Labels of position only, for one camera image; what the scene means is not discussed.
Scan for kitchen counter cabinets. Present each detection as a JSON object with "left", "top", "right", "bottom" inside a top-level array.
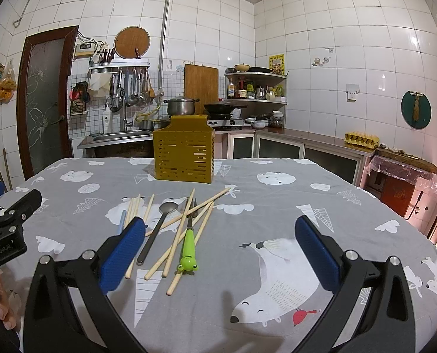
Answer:
[{"left": 73, "top": 128, "right": 373, "bottom": 187}]

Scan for grey polar bear tablecloth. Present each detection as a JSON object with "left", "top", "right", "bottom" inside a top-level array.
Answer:
[{"left": 0, "top": 158, "right": 437, "bottom": 352}]

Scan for white wall socket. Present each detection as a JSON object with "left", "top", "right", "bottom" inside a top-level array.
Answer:
[{"left": 345, "top": 84, "right": 360, "bottom": 102}]

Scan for steel sink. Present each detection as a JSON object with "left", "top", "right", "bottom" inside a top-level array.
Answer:
[{"left": 89, "top": 131, "right": 153, "bottom": 144}]

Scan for steel cooking pot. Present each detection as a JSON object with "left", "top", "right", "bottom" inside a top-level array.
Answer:
[{"left": 163, "top": 96, "right": 199, "bottom": 116}]

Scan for dark metal spoon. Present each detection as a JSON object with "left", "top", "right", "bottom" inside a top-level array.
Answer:
[{"left": 136, "top": 202, "right": 178, "bottom": 266}]

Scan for red cabinet with plastic cover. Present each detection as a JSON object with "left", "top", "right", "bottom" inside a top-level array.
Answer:
[{"left": 361, "top": 144, "right": 437, "bottom": 221}]

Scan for yellow slotted utensil holder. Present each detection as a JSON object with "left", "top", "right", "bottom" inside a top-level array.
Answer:
[{"left": 153, "top": 115, "right": 214, "bottom": 183}]

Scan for steel faucet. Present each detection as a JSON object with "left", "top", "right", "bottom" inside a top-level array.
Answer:
[{"left": 120, "top": 99, "right": 133, "bottom": 132}]

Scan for round wooden cutting board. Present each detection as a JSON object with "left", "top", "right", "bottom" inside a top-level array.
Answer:
[{"left": 114, "top": 26, "right": 151, "bottom": 59}]

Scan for white soap bottle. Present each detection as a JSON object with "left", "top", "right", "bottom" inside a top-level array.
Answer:
[{"left": 102, "top": 107, "right": 113, "bottom": 135}]

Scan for green frog handle fork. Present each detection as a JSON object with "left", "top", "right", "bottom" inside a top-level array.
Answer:
[{"left": 176, "top": 211, "right": 198, "bottom": 272}]

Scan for steel gas stove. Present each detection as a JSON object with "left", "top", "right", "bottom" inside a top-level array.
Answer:
[{"left": 207, "top": 118, "right": 245, "bottom": 130}]

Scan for vertical metal pipe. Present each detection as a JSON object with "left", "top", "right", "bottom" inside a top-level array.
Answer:
[{"left": 158, "top": 0, "right": 171, "bottom": 91}]

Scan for person left hand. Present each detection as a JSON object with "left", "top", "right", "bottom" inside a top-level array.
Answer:
[{"left": 0, "top": 275, "right": 17, "bottom": 330}]

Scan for black wok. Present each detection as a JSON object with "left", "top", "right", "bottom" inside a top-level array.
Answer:
[{"left": 203, "top": 102, "right": 246, "bottom": 119}]

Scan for yellow wall poster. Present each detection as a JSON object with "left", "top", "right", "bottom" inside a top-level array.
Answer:
[{"left": 269, "top": 54, "right": 286, "bottom": 76}]

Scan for rectangular wooden cutting board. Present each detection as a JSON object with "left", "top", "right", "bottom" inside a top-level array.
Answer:
[{"left": 183, "top": 64, "right": 219, "bottom": 115}]

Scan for wall utensil rack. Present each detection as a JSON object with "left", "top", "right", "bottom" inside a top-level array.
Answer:
[{"left": 87, "top": 58, "right": 155, "bottom": 112}]

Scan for hanging snack bag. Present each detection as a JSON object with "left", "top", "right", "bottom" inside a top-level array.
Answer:
[{"left": 0, "top": 59, "right": 17, "bottom": 104}]

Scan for dark framed glass door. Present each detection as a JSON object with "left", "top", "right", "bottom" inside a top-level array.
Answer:
[{"left": 16, "top": 26, "right": 78, "bottom": 179}]

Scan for metal corner shelf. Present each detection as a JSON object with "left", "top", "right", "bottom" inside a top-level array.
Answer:
[{"left": 225, "top": 71, "right": 287, "bottom": 105}]

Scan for glass jar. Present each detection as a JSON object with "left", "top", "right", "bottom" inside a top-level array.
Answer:
[{"left": 269, "top": 111, "right": 284, "bottom": 128}]

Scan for yellow egg tray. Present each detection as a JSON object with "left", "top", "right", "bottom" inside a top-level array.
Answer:
[{"left": 344, "top": 131, "right": 380, "bottom": 150}]

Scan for beige wall control box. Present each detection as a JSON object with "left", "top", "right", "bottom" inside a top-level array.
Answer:
[{"left": 73, "top": 42, "right": 96, "bottom": 58}]

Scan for green round wall plaque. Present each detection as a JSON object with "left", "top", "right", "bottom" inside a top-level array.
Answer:
[{"left": 401, "top": 91, "right": 432, "bottom": 130}]

